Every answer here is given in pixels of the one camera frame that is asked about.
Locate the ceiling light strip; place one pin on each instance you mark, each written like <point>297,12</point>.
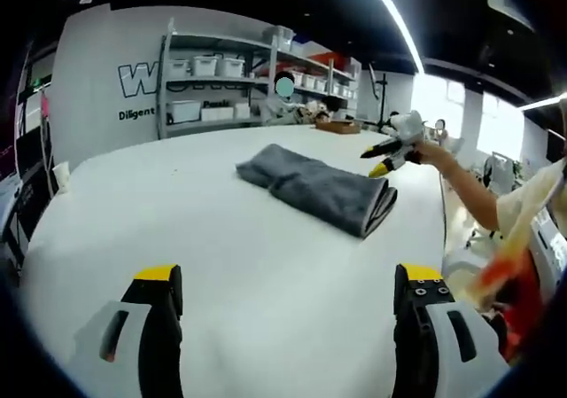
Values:
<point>394,12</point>
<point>542,102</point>

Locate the grey metal shelving rack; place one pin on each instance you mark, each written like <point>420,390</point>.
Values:
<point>165,88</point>

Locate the row of white storage bins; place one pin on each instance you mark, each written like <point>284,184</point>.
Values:
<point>206,65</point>

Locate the white office chair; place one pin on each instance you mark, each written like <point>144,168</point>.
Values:
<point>498,172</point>

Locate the white chest device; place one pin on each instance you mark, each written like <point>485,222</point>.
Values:
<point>547,243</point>

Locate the black stand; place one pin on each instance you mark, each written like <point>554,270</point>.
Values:
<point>382,96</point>

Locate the pink object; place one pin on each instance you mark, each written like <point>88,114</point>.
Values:
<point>44,105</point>

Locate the wooden tray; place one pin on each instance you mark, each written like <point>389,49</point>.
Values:
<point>339,127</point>

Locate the white paper cup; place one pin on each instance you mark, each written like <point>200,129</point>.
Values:
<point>62,176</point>

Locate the grey towel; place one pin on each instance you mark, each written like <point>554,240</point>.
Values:
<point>310,181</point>

